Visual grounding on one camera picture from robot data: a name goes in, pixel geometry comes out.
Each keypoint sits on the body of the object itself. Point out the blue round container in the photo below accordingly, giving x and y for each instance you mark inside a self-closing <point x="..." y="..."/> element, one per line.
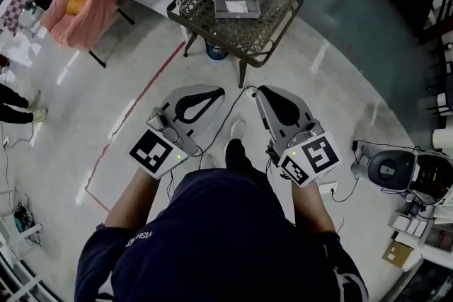
<point x="215" y="51"/>

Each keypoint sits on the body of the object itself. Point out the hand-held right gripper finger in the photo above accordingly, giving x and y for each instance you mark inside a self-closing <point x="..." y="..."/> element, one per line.
<point x="262" y="107"/>
<point x="305" y="110"/>

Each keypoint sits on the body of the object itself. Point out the white power strip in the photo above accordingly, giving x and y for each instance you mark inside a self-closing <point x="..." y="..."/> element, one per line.
<point x="327" y="187"/>

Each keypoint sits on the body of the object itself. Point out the dark wicker metal table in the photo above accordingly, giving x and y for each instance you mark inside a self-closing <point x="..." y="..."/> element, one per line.
<point x="240" y="32"/>

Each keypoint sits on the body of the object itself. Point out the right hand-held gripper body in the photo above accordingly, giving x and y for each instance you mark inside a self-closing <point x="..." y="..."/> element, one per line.
<point x="311" y="159"/>

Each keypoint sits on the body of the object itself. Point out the person's black trouser leg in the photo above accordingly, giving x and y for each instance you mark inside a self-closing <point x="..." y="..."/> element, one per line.
<point x="238" y="157"/>

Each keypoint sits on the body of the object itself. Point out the black and white machine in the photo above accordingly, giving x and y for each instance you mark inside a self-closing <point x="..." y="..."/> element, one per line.
<point x="430" y="175"/>

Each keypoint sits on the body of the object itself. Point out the white wall plug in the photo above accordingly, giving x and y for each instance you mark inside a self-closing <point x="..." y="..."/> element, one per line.
<point x="252" y="92"/>

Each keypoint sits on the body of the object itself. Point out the white paper roll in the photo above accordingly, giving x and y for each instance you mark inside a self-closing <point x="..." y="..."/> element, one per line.
<point x="443" y="139"/>

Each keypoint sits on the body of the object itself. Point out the brown cardboard box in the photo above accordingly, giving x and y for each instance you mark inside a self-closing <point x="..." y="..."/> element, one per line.
<point x="398" y="255"/>

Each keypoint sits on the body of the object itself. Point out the yellow roll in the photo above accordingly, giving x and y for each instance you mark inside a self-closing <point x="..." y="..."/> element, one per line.
<point x="76" y="5"/>

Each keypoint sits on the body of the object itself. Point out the person's white shoe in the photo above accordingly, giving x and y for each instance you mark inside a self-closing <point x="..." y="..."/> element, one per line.
<point x="238" y="129"/>
<point x="208" y="161"/>

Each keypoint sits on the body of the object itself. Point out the white item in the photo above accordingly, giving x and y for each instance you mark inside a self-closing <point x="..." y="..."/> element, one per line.
<point x="236" y="6"/>

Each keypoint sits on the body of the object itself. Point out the black metal rack legs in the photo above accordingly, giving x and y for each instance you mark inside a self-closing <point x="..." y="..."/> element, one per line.
<point x="124" y="16"/>

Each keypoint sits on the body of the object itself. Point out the person's navy shirt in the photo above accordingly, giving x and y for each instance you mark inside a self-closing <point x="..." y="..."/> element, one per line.
<point x="219" y="244"/>

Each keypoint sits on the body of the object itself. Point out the white metal frame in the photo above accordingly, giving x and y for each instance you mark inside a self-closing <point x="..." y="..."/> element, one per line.
<point x="17" y="276"/>

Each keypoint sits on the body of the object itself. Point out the person's left forearm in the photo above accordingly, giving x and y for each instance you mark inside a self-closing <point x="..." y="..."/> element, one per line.
<point x="132" y="198"/>

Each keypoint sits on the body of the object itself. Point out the black round device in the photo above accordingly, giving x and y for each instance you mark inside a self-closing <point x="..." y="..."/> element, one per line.
<point x="389" y="169"/>

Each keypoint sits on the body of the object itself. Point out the white small boxes tray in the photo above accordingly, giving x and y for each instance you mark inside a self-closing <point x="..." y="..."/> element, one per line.
<point x="410" y="225"/>

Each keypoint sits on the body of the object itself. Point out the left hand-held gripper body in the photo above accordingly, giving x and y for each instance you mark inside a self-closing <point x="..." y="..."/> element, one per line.
<point x="155" y="155"/>

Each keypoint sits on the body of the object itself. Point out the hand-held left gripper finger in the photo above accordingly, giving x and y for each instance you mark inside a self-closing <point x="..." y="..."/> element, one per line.
<point x="184" y="92"/>
<point x="209" y="105"/>

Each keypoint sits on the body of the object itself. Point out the checkered cloth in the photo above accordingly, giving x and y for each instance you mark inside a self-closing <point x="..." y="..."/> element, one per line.
<point x="19" y="3"/>

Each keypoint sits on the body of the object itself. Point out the person's right forearm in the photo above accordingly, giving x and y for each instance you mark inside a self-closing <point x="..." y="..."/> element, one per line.
<point x="311" y="208"/>

